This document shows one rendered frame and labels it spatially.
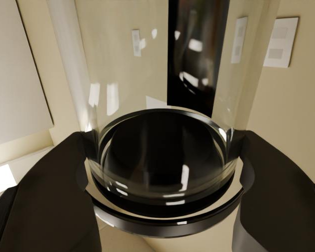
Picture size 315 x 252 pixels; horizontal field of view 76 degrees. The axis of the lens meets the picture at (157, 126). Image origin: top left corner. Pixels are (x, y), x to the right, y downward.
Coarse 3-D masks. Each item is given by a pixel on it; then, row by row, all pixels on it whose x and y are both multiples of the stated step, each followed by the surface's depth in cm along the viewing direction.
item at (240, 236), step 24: (264, 144) 10; (264, 168) 8; (288, 168) 8; (264, 192) 7; (288, 192) 7; (312, 192) 7; (240, 216) 6; (264, 216) 6; (288, 216) 6; (312, 216) 6; (240, 240) 6; (264, 240) 6; (288, 240) 6; (312, 240) 6
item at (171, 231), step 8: (96, 208) 10; (232, 208) 10; (104, 216) 10; (112, 216) 9; (216, 216) 9; (224, 216) 10; (112, 224) 10; (120, 224) 9; (128, 224) 9; (136, 224) 9; (184, 224) 9; (192, 224) 9; (200, 224) 9; (208, 224) 9; (136, 232) 9; (144, 232) 9; (152, 232) 9; (160, 232) 9; (168, 232) 9; (176, 232) 9; (184, 232) 9; (192, 232) 9
